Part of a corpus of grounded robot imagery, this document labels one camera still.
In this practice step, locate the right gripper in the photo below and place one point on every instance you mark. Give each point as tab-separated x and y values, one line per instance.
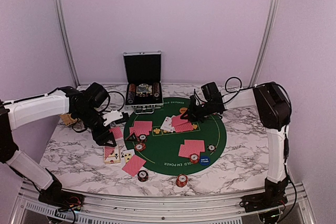
191	114

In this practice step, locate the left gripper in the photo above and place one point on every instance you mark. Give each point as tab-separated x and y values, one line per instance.
100	137

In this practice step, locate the orange round dealer button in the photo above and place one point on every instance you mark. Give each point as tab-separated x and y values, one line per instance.
183	110

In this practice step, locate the red-backed community card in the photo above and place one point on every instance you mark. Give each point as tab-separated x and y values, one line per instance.
184	127
177	120

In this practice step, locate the red-backed card deck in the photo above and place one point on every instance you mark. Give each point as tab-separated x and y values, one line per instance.
117	133

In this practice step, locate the five of clubs card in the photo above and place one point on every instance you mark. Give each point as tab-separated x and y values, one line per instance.
126	156

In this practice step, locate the black triangular all-in button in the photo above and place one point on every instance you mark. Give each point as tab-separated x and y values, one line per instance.
132	137

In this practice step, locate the red 5 chips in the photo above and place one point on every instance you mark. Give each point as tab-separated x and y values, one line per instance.
194	158
140	147

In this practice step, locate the dark 100 chips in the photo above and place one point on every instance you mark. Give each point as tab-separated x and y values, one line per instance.
142	137
211	147

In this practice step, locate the red-backed card off mat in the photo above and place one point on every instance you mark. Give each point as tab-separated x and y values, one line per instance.
133	166

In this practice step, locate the blue small blind button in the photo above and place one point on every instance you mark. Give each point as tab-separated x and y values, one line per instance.
204	160

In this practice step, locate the dark 100 chip stack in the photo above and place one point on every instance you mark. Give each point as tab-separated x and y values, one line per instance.
142	176

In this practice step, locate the red 5 chip stack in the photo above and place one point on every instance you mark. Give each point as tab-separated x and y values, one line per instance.
181	180

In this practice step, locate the single red-backed playing card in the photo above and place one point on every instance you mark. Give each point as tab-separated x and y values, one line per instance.
134	130

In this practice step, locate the red-backed card seat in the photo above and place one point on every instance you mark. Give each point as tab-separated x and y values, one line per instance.
186	151

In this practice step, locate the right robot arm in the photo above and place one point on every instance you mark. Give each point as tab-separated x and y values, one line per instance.
274	110

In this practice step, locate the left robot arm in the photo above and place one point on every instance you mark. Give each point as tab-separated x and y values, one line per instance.
17	113

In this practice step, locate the card deck box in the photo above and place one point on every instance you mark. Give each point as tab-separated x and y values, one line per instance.
111	155

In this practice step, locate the round green poker mat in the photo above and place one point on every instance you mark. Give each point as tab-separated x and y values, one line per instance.
161	153

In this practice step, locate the woven bamboo tray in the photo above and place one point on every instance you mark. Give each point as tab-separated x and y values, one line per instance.
67	119

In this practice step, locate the dark brown chip row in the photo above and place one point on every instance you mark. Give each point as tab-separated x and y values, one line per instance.
156	91

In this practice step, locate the blue card deck in case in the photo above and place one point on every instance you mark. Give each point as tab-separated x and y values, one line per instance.
144	90

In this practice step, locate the brown purple chip row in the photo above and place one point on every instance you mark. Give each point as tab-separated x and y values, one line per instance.
131	93

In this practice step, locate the aluminium poker chip case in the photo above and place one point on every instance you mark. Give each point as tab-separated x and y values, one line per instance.
143	67

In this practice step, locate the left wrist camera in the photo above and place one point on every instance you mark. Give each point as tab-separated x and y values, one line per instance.
112	116

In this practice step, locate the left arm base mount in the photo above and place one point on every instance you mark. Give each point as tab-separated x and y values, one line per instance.
64	200

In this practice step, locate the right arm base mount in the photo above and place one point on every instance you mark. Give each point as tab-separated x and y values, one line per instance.
256	202

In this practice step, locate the right aluminium frame post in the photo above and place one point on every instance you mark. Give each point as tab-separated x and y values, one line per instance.
273	7

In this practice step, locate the aluminium frame post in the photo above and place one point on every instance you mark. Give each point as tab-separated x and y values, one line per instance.
66	42
273	7

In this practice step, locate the left aluminium frame post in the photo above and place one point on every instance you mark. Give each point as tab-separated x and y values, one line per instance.
66	42

